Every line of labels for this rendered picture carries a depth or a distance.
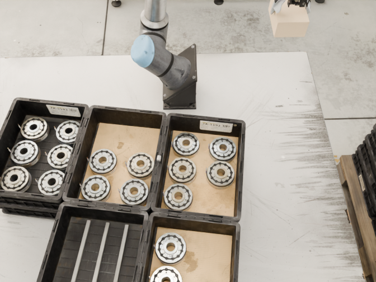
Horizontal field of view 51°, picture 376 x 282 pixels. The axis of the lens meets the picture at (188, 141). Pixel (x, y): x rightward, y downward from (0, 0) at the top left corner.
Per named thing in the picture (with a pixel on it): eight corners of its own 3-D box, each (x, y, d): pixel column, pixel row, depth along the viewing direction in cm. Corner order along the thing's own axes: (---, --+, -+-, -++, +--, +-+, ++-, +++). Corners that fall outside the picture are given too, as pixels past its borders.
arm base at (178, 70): (166, 69, 179) (150, 59, 173) (190, 52, 170) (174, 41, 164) (166, 95, 171) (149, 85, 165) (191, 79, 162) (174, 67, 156)
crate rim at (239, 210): (167, 115, 151) (167, 112, 149) (245, 123, 149) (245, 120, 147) (150, 214, 130) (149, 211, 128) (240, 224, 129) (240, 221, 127)
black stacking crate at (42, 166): (25, 114, 162) (15, 97, 152) (95, 121, 161) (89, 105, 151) (-11, 203, 142) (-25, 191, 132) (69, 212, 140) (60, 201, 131)
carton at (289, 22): (268, 9, 161) (271, -6, 155) (297, 8, 162) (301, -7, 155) (273, 37, 153) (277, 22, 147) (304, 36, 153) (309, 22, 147)
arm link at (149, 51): (150, 80, 165) (125, 65, 157) (154, 55, 172) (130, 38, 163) (170, 69, 158) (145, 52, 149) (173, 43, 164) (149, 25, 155)
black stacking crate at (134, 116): (96, 121, 161) (90, 105, 151) (168, 129, 159) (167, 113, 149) (70, 213, 140) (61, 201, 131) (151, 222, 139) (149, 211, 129)
